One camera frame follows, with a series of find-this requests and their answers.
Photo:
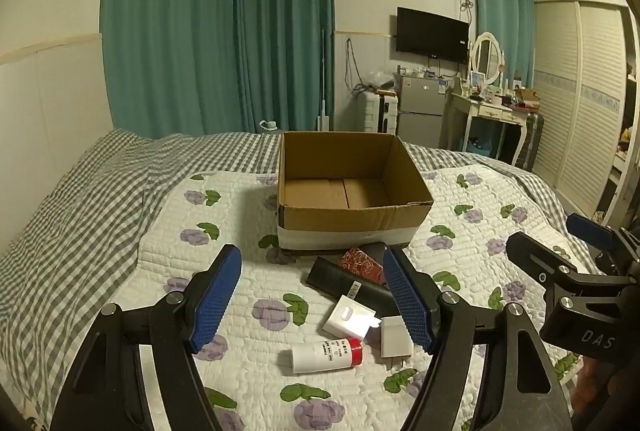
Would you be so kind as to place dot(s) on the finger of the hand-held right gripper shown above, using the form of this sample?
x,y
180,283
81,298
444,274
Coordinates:
x,y
590,231
542,261

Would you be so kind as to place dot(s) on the clear water jug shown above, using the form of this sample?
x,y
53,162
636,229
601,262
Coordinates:
x,y
269,127

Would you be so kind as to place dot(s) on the white louvred wardrobe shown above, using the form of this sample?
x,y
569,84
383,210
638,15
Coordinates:
x,y
575,101

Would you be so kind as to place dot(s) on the narrow green curtain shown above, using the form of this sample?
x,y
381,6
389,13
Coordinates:
x,y
285,26

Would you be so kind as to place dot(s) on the white upright mop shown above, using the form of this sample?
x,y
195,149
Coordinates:
x,y
324,101

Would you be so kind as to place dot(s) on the black wall television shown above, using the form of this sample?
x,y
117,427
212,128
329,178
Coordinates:
x,y
432,33

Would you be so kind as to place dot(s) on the white floral quilt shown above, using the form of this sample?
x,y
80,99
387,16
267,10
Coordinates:
x,y
240,211

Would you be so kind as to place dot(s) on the white dressing table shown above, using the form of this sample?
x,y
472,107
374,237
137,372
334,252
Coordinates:
x,y
487,111

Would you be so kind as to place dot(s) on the white plug adapter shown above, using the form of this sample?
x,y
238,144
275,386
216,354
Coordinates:
x,y
395,336

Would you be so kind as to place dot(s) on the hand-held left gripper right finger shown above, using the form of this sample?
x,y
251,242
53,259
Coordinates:
x,y
407,306

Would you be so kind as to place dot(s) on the red patterned box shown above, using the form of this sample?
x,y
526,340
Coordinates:
x,y
361,266

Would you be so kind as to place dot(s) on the white suitcase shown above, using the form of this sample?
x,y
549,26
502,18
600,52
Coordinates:
x,y
377,111

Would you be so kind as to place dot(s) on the blue basket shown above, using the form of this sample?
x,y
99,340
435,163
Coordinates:
x,y
484,146

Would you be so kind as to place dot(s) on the white bottle with red cap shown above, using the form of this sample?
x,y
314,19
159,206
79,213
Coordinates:
x,y
322,355

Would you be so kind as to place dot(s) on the small white box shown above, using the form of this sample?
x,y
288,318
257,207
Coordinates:
x,y
347,316

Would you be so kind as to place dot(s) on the long black box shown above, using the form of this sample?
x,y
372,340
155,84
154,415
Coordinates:
x,y
345,283

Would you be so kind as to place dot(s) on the wide green curtain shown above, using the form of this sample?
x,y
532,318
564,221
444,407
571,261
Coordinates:
x,y
170,21

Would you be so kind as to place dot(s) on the black suitcase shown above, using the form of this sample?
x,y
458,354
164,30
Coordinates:
x,y
529,141

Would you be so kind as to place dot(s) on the cardboard box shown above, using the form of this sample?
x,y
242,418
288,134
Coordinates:
x,y
345,191

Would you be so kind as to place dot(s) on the silver small fridge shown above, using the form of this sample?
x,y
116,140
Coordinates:
x,y
422,108

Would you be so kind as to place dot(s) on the green curtain beside wardrobe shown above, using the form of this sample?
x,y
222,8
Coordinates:
x,y
502,11

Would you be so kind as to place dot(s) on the oval white vanity mirror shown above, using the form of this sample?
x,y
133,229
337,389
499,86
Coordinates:
x,y
487,58

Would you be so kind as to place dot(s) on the grey checkered bedsheet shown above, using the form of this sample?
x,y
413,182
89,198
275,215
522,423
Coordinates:
x,y
85,211

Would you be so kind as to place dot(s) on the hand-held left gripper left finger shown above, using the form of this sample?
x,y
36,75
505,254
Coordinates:
x,y
217,301

